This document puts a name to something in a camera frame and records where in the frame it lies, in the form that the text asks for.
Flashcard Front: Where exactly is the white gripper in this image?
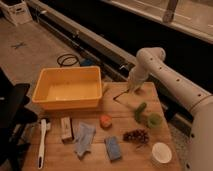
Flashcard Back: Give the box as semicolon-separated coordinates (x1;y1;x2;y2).
127;66;149;93

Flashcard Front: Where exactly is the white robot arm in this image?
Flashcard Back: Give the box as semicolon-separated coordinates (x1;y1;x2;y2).
127;47;213;171

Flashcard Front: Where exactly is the green plastic cup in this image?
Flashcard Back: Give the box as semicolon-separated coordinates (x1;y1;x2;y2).
147;113;162;129

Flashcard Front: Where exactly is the green cucumber toy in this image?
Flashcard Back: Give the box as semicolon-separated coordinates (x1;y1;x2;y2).
134;102;147;123

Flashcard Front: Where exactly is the blue object on floor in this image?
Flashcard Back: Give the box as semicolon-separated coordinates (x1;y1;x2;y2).
80;59;94;66

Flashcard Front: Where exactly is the orange peach toy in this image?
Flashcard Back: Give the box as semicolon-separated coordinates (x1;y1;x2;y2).
100;115;112;129

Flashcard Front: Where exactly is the purple grape bunch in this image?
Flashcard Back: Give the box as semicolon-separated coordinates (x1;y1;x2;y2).
123;129;149;144

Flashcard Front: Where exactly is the yellow plastic bin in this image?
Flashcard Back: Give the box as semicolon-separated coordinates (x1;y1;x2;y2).
32;66;102;110

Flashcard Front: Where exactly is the blue sponge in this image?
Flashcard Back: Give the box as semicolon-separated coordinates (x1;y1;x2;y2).
104;136;122;161

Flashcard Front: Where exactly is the blue grey cloth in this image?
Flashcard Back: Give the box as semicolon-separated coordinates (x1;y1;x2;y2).
74;122;96;158

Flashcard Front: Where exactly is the white bowl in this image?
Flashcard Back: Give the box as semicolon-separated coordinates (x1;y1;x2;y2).
151;142;172;165

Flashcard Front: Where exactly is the small cardboard box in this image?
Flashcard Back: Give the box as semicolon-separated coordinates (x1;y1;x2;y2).
61;117;72;141

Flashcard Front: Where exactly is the white dish brush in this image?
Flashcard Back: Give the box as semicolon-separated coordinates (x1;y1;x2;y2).
38;119;47;169

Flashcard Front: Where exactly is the black chair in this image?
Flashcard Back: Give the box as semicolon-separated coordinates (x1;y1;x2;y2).
0;67;38;171

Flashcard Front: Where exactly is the white storage box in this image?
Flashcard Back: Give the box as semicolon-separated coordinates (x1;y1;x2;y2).
0;0;32;26

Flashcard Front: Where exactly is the black coiled cable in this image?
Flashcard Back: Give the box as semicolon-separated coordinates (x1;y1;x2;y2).
56;53;81;68

